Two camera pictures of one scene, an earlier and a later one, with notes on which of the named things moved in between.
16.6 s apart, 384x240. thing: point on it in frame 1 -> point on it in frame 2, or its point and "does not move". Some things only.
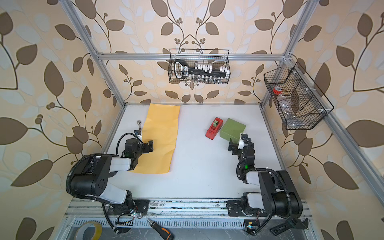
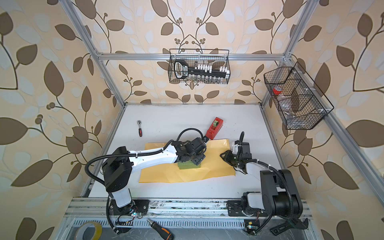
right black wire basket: [296, 96] does not move
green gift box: [232, 129] -> [188, 164]
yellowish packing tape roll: [80, 233] does not move
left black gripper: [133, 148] -> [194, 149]
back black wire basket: [199, 66] does not move
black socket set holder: [182, 70] does not move
